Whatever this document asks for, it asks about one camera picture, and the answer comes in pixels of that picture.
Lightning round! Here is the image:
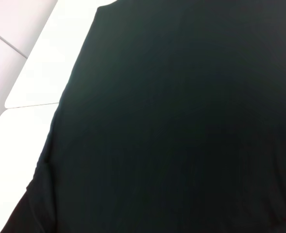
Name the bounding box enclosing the black t-shirt with white print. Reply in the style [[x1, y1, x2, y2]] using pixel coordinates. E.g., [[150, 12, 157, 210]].
[[0, 0, 286, 233]]

